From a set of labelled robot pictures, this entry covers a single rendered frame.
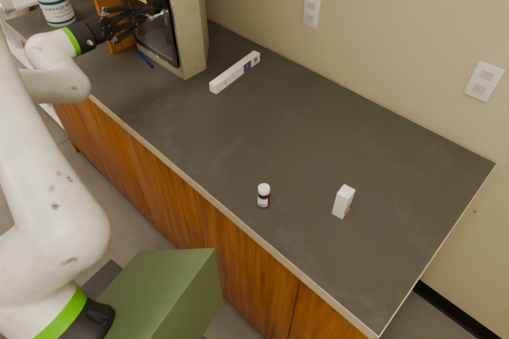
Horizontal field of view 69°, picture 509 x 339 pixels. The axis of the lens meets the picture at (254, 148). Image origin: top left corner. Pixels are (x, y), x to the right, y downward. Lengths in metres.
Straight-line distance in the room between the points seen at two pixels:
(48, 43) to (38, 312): 0.77
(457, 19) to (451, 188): 0.48
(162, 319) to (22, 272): 0.22
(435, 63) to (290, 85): 0.51
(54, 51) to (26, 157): 0.62
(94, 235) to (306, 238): 0.56
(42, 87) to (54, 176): 0.48
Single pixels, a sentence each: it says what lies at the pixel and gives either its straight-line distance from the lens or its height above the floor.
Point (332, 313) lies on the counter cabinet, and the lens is 1.08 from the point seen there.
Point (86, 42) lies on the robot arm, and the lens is 1.30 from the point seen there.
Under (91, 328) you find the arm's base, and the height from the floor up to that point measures 1.10.
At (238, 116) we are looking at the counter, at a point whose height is 0.94.
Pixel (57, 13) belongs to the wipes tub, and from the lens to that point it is 2.02.
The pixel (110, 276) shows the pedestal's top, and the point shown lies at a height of 0.94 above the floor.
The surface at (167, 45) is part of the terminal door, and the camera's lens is 1.46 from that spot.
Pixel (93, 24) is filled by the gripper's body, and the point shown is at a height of 1.23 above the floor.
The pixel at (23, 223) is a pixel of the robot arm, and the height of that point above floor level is 1.32.
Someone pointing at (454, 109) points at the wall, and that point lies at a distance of 1.36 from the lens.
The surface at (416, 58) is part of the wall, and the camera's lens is 1.33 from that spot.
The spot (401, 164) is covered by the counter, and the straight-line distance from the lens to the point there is 1.24.
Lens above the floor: 1.80
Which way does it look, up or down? 46 degrees down
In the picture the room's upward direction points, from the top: straight up
